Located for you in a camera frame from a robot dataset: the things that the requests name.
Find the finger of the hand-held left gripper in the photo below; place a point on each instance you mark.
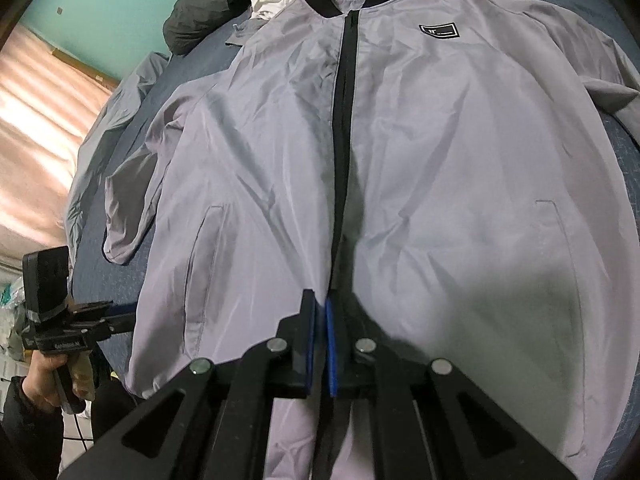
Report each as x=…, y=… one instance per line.
x=117, y=324
x=122, y=310

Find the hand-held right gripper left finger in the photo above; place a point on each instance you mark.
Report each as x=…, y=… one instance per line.
x=311, y=340

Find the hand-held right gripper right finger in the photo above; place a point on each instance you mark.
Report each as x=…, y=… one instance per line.
x=331, y=345

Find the light grey zip jacket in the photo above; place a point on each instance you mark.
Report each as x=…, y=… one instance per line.
x=450, y=160

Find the person's left forearm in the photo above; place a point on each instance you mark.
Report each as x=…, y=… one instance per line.
x=25, y=435

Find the person's left hand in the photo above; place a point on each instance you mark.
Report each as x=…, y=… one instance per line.
x=42, y=380

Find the clear plastic bag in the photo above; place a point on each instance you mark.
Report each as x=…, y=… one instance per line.
x=12, y=320

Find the pink curtain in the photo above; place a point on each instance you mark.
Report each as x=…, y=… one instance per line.
x=40, y=135

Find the light grey crumpled sheet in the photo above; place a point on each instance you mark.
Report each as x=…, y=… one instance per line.
x=105, y=135

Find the dark grey rolled duvet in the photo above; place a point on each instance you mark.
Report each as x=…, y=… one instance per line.
x=200, y=15

